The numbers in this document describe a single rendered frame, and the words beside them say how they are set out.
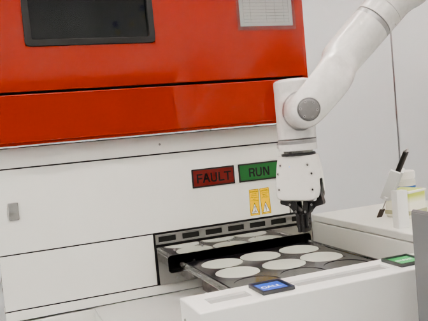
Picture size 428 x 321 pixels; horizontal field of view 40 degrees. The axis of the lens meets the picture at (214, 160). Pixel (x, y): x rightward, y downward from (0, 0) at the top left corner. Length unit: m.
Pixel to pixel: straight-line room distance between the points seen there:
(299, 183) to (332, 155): 2.16
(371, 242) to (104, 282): 0.64
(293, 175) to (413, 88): 2.56
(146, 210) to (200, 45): 0.43
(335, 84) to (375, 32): 0.17
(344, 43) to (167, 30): 0.43
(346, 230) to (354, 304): 0.54
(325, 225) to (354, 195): 1.95
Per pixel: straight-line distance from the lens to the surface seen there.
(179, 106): 1.44
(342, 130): 3.47
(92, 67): 1.40
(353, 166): 3.52
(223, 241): 1.53
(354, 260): 1.38
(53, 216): 1.43
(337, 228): 1.54
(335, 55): 1.27
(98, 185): 1.44
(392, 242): 1.37
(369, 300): 1.01
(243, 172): 1.55
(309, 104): 1.19
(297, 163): 1.27
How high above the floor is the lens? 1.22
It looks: 3 degrees down
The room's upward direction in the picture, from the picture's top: 5 degrees counter-clockwise
